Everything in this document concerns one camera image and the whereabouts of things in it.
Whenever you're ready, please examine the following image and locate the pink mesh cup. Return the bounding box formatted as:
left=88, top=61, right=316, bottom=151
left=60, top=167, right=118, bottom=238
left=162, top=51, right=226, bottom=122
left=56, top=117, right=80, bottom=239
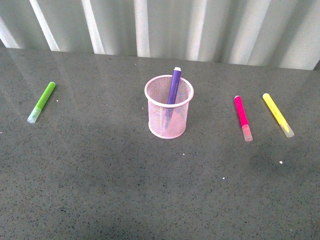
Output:
left=144, top=75, right=194, bottom=139

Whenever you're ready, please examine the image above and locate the pink highlighter pen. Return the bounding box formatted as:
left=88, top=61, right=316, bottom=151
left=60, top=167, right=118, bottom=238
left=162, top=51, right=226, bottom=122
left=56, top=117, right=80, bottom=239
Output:
left=234, top=95, right=253, bottom=142

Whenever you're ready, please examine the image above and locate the yellow highlighter pen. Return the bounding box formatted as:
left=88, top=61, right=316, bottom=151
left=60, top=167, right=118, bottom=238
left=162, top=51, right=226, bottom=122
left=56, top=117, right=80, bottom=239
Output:
left=262, top=93, right=295, bottom=138

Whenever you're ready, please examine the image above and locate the green highlighter pen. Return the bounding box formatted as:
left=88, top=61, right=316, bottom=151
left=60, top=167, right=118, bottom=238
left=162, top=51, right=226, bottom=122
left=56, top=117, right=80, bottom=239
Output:
left=27, top=81, right=56, bottom=124

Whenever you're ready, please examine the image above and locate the purple highlighter pen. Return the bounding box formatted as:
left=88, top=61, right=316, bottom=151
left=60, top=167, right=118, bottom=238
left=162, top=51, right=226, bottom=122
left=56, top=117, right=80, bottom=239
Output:
left=164, top=66, right=182, bottom=129

